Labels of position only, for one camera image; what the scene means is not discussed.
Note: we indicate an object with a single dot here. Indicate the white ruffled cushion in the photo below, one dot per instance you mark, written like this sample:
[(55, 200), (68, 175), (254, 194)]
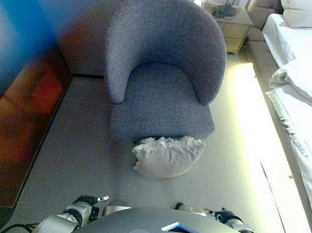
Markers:
[(167, 161)]

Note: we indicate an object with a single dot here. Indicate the dark right robot hand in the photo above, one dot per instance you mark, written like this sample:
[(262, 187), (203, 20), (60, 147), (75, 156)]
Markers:
[(226, 216)]

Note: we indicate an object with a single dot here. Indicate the dark wooden cabinet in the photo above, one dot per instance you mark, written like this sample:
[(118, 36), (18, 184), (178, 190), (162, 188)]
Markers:
[(2, 145)]

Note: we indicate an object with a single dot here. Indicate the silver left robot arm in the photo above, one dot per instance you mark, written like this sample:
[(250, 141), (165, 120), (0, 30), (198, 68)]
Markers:
[(55, 224)]

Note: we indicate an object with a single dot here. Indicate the beige wooden nightstand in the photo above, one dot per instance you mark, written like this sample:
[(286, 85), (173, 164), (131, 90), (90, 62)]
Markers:
[(233, 32)]

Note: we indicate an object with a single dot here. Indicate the grey metal lamp base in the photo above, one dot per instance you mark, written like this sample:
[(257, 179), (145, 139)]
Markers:
[(223, 10)]

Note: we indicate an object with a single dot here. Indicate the beige upholstered bed frame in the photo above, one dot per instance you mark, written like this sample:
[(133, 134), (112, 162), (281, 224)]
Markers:
[(257, 26)]

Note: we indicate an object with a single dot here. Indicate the grey upholstered tub armchair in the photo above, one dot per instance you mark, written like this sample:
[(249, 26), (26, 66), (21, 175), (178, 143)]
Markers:
[(166, 37)]

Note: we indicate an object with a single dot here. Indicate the white bed sheet mattress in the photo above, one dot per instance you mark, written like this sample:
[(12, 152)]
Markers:
[(304, 41)]

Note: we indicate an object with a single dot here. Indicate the dark left robot hand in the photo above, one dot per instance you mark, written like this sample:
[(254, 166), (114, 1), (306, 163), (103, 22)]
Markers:
[(89, 199)]

